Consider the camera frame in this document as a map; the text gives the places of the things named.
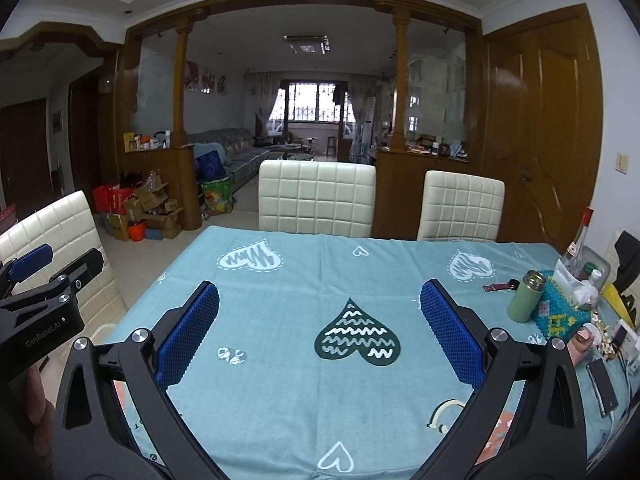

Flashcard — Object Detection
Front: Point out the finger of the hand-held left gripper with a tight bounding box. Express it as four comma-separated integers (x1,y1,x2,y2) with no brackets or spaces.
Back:
0,247,105,321
0,243,55,301

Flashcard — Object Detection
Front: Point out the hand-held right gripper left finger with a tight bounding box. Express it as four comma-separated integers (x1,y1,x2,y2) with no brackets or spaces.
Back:
50,280,236,480

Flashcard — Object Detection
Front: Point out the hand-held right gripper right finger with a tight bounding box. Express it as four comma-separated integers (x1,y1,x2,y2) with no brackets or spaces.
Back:
395,279,591,480

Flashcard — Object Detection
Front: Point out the person's left hand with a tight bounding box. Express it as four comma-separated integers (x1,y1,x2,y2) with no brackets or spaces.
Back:
26,357,55,426

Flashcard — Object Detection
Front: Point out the cream quilted chair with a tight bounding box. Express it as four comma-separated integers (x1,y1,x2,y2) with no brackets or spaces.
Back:
416,170,506,242
257,159,377,237
0,190,126,341

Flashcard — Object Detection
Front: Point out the red bag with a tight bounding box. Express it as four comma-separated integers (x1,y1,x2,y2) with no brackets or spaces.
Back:
92,185,136,213

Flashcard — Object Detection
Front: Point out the green thermos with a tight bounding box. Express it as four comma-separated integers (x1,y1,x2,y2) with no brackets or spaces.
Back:
506,270,548,323

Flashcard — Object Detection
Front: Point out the pile of cardboard boxes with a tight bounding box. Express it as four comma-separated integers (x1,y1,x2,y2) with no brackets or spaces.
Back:
107,180,186,241

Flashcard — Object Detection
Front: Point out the dark wooden door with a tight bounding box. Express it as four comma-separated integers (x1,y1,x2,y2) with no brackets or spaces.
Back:
0,100,48,211

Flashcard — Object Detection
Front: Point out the wooden partition cabinet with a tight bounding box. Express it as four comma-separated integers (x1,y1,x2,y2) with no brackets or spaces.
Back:
375,147,473,241
122,145,198,233

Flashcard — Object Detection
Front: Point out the beaded tissue box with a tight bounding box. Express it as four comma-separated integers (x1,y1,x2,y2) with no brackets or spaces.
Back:
535,280,598,343

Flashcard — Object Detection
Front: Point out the blue printed tablecloth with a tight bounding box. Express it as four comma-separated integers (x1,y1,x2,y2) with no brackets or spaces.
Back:
102,225,640,480

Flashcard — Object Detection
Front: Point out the row of bottles and boxes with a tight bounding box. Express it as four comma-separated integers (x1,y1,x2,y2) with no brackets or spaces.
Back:
122,130,173,152

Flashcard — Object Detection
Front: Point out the colourful woven bag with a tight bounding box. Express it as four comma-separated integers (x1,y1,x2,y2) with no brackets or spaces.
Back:
200,176,235,216

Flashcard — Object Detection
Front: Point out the small white bottle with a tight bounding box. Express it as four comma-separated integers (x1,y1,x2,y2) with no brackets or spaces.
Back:
580,262,603,301

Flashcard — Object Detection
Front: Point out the small gold ornament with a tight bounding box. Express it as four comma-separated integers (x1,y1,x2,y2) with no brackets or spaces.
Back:
592,322,618,358

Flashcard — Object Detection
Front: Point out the black phone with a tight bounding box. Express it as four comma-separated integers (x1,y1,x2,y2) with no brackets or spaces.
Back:
585,358,621,418

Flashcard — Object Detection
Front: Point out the glass bottle with red cap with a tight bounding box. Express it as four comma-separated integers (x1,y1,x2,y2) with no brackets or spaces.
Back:
560,206,596,281

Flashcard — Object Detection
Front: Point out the blue cushion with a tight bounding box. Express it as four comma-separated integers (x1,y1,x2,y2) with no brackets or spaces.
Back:
194,150,227,181

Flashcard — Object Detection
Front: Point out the clear plastic container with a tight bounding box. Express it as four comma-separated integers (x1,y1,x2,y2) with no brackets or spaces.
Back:
575,247,613,301

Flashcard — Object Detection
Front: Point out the yellow paper bag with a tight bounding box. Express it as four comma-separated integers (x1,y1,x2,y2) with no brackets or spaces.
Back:
602,282,640,328

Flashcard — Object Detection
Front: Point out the white power strip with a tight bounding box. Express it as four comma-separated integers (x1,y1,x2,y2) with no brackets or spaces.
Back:
612,319,640,366

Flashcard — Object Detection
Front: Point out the clutter of small items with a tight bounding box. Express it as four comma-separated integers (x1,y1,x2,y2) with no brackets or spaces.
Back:
407,135,471,158

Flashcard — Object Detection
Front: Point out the grey sofa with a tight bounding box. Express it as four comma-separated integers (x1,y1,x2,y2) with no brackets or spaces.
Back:
187,127,271,191

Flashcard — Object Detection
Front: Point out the black cloth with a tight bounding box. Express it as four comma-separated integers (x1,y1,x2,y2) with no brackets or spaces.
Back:
612,230,640,291

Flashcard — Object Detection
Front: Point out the wooden pillar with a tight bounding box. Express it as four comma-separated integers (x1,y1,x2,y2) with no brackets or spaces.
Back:
172,17,193,148
391,7,412,151

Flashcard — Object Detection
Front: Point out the low coffee table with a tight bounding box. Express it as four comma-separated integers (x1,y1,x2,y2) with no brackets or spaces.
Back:
272,145,316,162

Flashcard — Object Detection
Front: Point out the white standing air conditioner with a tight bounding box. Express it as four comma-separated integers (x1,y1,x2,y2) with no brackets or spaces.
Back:
361,99,377,148

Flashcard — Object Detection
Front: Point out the wooden double door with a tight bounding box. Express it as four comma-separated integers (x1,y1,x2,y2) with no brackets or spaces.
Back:
480,4,603,256

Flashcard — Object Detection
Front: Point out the sheer curtain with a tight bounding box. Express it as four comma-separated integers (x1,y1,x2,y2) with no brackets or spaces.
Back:
342,74,368,133
245,72,286,136

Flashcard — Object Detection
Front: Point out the barred window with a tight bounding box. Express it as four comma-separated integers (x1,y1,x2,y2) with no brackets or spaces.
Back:
282,80,346,123

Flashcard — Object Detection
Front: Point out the ceiling light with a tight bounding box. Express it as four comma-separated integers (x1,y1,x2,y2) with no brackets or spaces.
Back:
283,35,331,54

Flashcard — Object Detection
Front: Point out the white cable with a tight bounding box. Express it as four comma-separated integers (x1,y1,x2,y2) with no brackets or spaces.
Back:
595,360,640,461

